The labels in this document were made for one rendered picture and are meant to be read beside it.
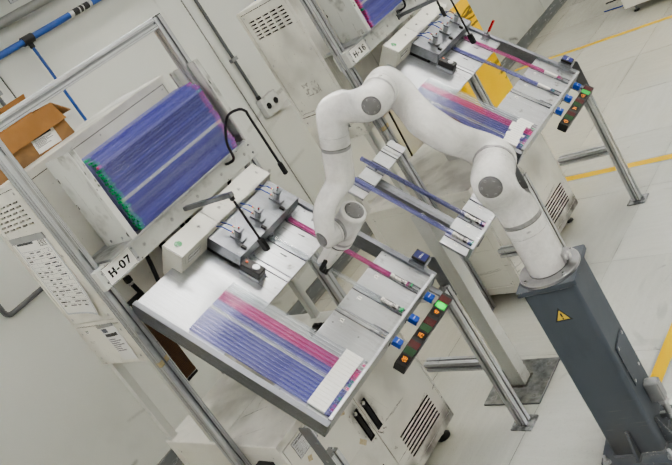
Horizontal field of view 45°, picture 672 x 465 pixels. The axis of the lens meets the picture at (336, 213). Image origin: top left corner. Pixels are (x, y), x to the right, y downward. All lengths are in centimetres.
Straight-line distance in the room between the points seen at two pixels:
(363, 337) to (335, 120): 70
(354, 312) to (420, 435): 70
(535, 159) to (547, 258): 163
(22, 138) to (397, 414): 161
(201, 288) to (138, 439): 178
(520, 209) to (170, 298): 110
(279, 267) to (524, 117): 134
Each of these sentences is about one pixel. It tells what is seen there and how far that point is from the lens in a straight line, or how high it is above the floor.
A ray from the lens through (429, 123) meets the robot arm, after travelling 227.
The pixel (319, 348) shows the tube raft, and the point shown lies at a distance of 252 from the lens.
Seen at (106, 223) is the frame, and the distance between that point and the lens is 261.
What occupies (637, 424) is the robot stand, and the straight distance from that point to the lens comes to 275.
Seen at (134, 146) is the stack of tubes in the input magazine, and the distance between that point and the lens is 265.
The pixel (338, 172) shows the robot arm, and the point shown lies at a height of 126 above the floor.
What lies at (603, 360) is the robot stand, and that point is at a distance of 259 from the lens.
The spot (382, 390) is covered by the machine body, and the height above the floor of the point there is 41.
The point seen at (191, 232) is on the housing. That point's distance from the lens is 269.
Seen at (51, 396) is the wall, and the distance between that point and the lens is 409.
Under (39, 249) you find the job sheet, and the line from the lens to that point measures 279.
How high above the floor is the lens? 190
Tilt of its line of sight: 18 degrees down
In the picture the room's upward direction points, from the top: 33 degrees counter-clockwise
